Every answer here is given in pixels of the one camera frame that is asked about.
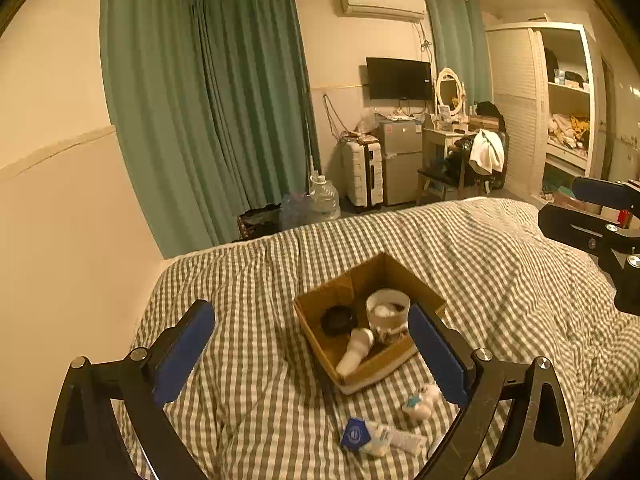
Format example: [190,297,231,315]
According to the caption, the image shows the white tube with blue cap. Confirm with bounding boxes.
[340,417,428,458]

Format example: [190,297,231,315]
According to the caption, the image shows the dark patterned floor bag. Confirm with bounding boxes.
[237,205,283,242]

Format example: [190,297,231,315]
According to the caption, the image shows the white dressing table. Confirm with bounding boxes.
[422,124,478,196]

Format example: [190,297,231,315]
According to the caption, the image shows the wall cables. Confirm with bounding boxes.
[322,92,352,142]

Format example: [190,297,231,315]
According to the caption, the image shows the green checked blanket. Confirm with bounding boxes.
[117,197,640,480]

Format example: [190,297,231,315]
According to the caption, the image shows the black round case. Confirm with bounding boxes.
[321,305,358,337]

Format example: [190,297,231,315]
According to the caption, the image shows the white suitcase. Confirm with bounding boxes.
[341,139,385,210]

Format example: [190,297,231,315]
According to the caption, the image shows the white plastic bottle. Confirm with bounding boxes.
[335,327,376,377]

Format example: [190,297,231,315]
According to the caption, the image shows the bags on suitcase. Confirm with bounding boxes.
[340,119,378,144]

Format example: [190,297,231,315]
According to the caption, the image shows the white patterned cup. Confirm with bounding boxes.
[365,288,412,345]

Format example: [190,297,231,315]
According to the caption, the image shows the white oval vanity mirror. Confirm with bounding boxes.
[436,67,468,117]

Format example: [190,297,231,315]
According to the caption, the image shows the wide green curtain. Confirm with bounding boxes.
[100,0,321,260]

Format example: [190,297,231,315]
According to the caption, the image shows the small silver fridge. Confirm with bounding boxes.
[376,119,425,206]

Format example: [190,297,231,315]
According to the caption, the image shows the white cloth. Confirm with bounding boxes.
[470,129,506,173]

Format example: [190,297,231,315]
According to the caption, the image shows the white air conditioner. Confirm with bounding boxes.
[340,0,428,22]

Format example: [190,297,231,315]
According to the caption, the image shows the small white toy figure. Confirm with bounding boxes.
[402,384,442,420]

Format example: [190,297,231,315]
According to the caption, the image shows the white wardrobe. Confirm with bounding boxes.
[486,22,603,196]

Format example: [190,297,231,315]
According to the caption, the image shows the cardboard box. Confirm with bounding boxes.
[292,251,447,395]

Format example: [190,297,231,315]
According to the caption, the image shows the black plastic bag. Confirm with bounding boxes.
[444,135,482,187]

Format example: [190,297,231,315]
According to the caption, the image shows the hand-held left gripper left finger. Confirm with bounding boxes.
[45,299,216,480]

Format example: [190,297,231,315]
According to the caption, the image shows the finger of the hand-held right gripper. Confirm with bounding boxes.
[572,176,640,209]
[537,203,640,262]

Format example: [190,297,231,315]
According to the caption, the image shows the dark wooden chair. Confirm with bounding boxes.
[416,131,511,201]

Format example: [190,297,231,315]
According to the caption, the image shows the black wall television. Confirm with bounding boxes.
[366,57,432,101]

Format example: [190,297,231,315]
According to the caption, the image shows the large clear water jug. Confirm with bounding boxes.
[307,172,342,221]

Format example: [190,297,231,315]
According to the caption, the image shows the pile of clothes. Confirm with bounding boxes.
[547,112,592,153]

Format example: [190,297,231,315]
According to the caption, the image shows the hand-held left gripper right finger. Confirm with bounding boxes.
[407,302,577,480]

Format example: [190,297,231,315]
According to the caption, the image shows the empty clear water jug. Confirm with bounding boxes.
[280,192,313,233]

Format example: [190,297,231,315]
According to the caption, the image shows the narrow green curtain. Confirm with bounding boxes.
[422,0,493,107]

